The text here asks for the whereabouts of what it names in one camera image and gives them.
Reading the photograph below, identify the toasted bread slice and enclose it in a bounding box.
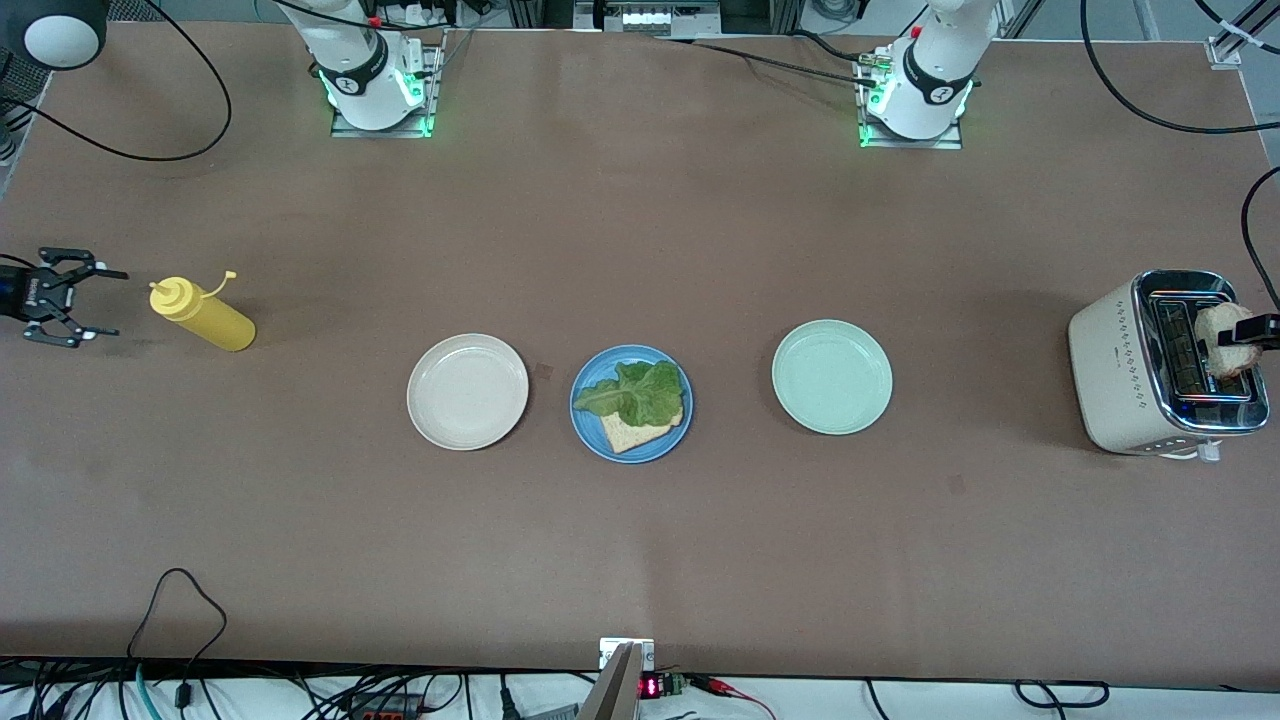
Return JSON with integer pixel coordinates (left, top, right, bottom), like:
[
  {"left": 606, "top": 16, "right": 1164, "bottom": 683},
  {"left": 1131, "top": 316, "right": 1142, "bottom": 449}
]
[{"left": 1195, "top": 303, "right": 1263, "bottom": 379}]

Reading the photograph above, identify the yellow squeeze bottle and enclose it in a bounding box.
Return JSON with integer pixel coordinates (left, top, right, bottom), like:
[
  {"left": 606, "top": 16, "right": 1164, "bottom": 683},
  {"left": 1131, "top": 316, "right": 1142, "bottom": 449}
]
[{"left": 149, "top": 270, "right": 257, "bottom": 352}]

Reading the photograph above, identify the green lettuce leaf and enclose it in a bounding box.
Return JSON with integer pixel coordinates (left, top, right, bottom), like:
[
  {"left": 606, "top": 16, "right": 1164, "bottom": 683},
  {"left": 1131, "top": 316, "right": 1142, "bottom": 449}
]
[{"left": 572, "top": 360, "right": 686, "bottom": 428}]

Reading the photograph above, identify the beige round plate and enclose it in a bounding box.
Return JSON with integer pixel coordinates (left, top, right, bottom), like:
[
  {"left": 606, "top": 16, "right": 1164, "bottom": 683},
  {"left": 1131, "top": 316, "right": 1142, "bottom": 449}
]
[{"left": 406, "top": 333, "right": 530, "bottom": 452}]

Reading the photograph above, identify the pale green round plate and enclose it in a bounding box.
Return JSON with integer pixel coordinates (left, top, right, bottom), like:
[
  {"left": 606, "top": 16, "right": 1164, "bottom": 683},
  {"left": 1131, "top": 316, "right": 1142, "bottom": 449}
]
[{"left": 771, "top": 319, "right": 894, "bottom": 436}]

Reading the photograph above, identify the blue round plate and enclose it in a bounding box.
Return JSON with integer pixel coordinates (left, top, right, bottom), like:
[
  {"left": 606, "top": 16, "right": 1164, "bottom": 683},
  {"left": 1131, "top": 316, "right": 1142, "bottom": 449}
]
[{"left": 569, "top": 344, "right": 694, "bottom": 464}]

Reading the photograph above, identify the beige and chrome toaster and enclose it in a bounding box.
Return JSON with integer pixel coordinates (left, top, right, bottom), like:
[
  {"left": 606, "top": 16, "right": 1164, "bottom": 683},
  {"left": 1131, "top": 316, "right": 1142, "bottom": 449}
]
[{"left": 1067, "top": 269, "right": 1271, "bottom": 458}]

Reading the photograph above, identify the black and white checkered fabric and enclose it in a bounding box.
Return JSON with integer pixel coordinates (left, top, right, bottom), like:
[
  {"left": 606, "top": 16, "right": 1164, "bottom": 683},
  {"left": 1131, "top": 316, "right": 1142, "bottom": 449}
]
[{"left": 0, "top": 50, "right": 53, "bottom": 161}]

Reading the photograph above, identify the white bread slice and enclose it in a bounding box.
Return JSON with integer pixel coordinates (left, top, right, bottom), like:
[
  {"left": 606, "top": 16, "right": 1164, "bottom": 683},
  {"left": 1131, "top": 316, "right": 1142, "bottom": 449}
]
[{"left": 598, "top": 400, "right": 687, "bottom": 456}]

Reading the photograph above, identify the silver electronics unit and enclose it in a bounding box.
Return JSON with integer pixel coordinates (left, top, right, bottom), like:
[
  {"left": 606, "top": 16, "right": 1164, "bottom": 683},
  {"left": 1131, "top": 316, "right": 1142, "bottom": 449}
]
[{"left": 573, "top": 0, "right": 723, "bottom": 37}]

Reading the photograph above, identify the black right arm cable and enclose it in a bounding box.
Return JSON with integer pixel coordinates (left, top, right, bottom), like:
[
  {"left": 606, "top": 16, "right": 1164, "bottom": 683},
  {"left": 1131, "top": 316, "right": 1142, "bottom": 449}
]
[{"left": 0, "top": 0, "right": 234, "bottom": 163}]

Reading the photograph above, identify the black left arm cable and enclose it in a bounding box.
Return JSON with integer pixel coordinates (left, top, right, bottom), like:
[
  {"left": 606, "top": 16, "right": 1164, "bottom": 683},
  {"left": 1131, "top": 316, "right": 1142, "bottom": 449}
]
[{"left": 1080, "top": 0, "right": 1280, "bottom": 309}]

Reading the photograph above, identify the aluminium corner bracket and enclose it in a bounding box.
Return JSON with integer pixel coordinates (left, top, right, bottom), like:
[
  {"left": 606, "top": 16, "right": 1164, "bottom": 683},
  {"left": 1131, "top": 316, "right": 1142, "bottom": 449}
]
[{"left": 1205, "top": 0, "right": 1280, "bottom": 69}]

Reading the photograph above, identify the thin black looped cable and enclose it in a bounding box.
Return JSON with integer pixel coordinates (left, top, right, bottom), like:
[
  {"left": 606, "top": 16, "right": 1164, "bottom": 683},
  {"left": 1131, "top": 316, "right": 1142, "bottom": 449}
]
[{"left": 126, "top": 567, "right": 229, "bottom": 706}]

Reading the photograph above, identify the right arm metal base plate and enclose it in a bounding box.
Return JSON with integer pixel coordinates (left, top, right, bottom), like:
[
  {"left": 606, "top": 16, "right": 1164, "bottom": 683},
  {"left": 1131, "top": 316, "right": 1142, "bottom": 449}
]
[{"left": 330, "top": 28, "right": 447, "bottom": 139}]

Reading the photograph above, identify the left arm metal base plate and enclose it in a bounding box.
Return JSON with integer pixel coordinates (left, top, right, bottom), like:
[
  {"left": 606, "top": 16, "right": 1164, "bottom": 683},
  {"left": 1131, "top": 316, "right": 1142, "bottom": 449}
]
[{"left": 855, "top": 50, "right": 966, "bottom": 151}]

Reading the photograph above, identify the coiled black cable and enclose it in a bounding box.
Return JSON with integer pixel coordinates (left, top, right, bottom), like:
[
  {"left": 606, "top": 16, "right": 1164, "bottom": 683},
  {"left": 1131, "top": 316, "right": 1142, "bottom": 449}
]
[{"left": 1014, "top": 679, "right": 1111, "bottom": 709}]

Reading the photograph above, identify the black cable to arm base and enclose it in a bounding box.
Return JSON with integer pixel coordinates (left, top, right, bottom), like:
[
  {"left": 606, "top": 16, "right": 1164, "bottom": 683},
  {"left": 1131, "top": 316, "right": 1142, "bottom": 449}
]
[{"left": 655, "top": 28, "right": 886, "bottom": 89}]

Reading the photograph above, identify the silver metal bracket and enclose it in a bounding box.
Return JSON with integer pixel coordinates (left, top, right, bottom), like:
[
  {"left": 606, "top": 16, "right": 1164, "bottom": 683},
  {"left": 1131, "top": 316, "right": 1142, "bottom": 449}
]
[{"left": 598, "top": 637, "right": 656, "bottom": 720}]

